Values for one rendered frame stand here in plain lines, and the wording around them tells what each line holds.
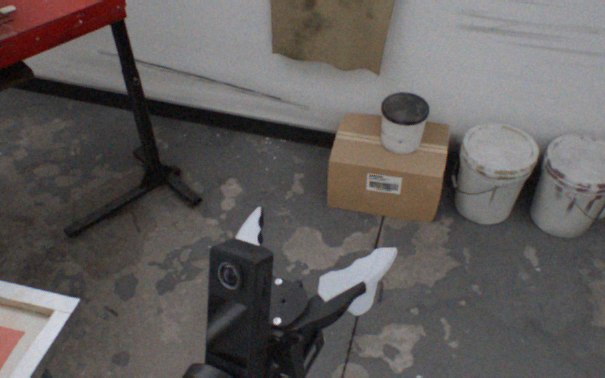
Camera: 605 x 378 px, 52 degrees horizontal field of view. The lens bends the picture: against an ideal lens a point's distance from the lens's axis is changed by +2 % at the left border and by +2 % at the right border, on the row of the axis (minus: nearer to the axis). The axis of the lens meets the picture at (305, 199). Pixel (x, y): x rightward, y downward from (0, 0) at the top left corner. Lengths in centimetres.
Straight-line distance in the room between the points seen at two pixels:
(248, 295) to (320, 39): 234
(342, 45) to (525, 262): 122
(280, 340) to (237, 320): 5
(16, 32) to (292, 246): 137
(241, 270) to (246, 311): 3
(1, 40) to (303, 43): 124
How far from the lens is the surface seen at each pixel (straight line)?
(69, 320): 145
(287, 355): 54
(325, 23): 272
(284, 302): 54
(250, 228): 60
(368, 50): 275
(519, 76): 280
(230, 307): 48
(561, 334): 268
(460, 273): 273
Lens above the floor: 213
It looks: 47 degrees down
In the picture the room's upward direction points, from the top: straight up
